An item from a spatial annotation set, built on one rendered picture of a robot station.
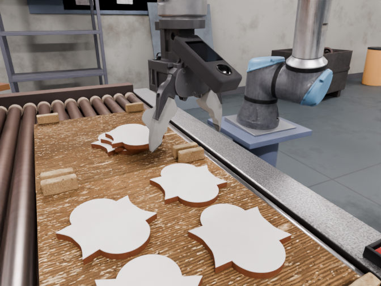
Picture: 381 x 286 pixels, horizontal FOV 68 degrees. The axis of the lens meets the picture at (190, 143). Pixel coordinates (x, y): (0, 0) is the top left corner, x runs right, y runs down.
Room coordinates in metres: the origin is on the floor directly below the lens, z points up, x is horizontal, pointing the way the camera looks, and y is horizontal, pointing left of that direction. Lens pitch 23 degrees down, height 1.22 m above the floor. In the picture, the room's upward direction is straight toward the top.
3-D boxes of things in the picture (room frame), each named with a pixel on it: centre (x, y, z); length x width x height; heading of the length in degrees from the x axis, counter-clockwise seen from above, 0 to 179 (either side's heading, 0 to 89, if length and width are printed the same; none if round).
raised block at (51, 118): (0.82, 0.43, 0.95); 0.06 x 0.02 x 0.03; 117
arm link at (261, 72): (0.98, -0.26, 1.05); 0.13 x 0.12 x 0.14; 47
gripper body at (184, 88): (0.48, 0.02, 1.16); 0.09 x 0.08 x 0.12; 38
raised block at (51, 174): (0.47, 0.25, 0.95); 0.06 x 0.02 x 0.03; 117
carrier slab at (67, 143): (0.70, 0.22, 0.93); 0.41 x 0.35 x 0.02; 27
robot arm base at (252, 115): (0.99, -0.25, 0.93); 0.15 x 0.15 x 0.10
